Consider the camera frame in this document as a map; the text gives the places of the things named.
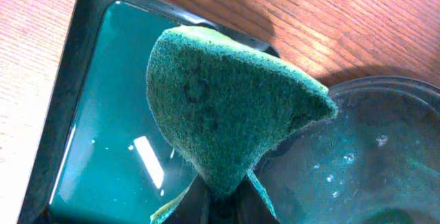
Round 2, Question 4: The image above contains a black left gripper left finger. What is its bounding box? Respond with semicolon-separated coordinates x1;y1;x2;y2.
163;175;210;224

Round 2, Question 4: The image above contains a round black tray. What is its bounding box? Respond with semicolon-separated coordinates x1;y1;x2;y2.
255;76;439;223

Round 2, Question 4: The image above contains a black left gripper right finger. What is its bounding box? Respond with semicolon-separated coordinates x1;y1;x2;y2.
235;179;279;224

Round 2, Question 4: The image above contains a green scrubbing sponge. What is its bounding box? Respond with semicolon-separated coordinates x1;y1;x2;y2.
146;26;338;223

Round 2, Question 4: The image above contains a rectangular black water tray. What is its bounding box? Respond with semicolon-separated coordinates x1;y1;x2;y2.
18;0;276;223

